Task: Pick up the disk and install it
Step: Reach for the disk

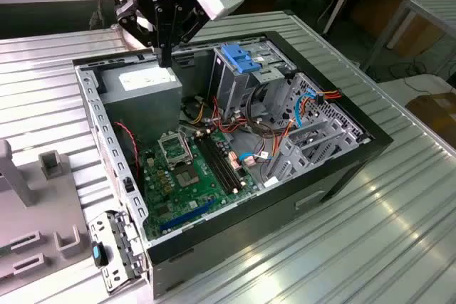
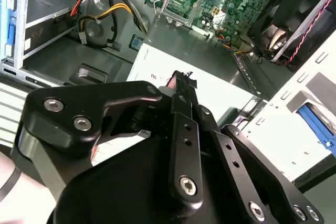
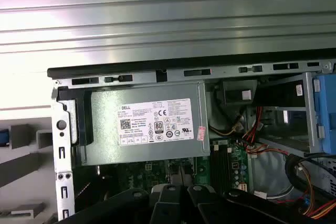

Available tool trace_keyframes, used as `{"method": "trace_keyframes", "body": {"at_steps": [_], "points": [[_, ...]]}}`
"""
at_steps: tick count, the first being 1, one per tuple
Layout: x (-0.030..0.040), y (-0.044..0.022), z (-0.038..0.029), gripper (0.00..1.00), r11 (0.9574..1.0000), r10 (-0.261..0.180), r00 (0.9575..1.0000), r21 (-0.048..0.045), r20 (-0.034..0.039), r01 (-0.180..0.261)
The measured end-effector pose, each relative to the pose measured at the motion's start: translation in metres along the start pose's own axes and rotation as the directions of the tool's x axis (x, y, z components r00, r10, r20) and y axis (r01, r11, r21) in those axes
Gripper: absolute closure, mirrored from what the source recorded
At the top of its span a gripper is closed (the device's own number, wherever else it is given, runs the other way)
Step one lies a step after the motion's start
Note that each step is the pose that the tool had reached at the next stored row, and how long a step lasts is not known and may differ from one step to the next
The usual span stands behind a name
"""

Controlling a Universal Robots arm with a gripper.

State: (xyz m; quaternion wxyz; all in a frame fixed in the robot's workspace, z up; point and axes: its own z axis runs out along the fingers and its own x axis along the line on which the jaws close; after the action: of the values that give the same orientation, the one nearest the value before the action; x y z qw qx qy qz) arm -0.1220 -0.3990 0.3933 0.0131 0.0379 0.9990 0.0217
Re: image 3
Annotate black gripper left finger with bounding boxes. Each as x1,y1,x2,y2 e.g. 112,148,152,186
56,185,186,224

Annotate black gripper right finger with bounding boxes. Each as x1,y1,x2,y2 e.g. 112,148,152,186
185,185,325,224

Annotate orange red disk power wire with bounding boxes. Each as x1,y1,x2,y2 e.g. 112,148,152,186
299,165,336,221

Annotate hard disk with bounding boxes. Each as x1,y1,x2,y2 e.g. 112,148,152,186
0,129,10,146

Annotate black RAM slot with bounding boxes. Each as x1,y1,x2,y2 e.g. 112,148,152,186
216,145,222,196
211,145,217,196
225,146,232,196
220,146,226,196

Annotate green motherboard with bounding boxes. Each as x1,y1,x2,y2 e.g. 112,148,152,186
75,140,250,201

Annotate grey power supply unit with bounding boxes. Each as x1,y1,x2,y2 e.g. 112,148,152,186
81,81,211,167

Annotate black metal PC case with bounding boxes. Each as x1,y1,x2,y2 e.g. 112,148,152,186
47,60,336,224

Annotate grey optical drive cage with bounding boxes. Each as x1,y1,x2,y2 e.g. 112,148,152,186
246,71,324,157

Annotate blue plastic drive latch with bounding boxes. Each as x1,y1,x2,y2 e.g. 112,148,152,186
312,73,336,154

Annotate grey parts rack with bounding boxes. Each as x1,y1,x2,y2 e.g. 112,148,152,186
0,104,58,224

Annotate yellow black power wire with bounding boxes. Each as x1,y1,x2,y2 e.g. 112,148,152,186
209,123,246,137

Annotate black wire bundle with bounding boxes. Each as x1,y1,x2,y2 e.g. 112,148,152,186
285,153,336,196

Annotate red orange board power wires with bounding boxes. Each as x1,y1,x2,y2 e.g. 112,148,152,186
241,106,289,156

